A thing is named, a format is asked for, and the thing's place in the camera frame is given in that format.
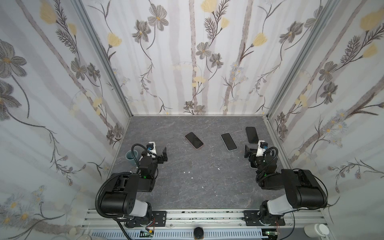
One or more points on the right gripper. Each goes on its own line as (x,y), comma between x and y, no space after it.
(250,154)

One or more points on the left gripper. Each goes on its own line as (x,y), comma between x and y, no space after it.
(158,158)

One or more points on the black phone case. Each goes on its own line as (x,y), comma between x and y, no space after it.
(252,135)

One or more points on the light blue case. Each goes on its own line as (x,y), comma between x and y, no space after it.
(229,142)

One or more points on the pink phone case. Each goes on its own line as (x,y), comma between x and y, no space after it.
(194,140)

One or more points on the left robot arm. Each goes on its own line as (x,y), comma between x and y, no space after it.
(117,197)

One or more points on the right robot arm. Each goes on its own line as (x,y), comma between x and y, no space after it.
(302,189)

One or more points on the teal ceramic cup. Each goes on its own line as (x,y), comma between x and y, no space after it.
(132,156)

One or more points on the black round knob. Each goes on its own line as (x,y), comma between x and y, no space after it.
(198,233)

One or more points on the white cylinder object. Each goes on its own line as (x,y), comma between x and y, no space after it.
(316,230)

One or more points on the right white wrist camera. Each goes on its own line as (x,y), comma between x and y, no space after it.
(262,147)

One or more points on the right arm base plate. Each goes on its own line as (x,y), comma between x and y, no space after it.
(255,218)

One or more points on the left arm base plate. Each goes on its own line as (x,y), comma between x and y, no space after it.
(159,218)

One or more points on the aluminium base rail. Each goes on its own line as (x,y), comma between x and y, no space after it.
(218,224)

